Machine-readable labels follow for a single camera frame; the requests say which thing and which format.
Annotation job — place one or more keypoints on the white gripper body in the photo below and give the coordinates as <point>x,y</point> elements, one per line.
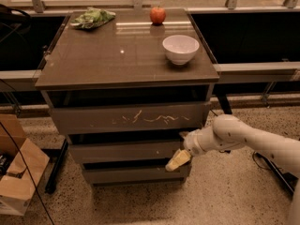
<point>191,144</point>

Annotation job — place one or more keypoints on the grey drawer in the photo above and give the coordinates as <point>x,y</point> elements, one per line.
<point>134,175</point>
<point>124,151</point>
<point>130,118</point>

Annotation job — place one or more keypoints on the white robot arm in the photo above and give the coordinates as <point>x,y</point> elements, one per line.
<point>227,132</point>

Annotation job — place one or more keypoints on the grey drawer cabinet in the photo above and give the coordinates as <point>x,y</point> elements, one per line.
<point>121,63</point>

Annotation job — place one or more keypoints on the white bowl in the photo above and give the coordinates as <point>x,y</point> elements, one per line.
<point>180,49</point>

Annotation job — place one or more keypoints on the metal window railing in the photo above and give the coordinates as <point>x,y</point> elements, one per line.
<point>253,44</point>

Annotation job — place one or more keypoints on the black stand leg right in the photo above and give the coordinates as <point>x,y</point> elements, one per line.
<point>286,179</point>

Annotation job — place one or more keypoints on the black stand leg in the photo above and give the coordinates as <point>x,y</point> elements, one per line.
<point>286,179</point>
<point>56,155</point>

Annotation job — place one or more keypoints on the red apple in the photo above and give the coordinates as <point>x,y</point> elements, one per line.
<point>157,15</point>

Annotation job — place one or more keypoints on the black stand leg left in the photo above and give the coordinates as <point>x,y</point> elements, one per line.
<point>56,155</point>

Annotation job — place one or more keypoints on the green chip bag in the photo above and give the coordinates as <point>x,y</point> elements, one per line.
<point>92,18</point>

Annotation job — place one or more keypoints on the brown cardboard box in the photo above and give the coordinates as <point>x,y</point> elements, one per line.
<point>26,165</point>

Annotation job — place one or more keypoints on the black bag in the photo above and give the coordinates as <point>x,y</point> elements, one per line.
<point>15,18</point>

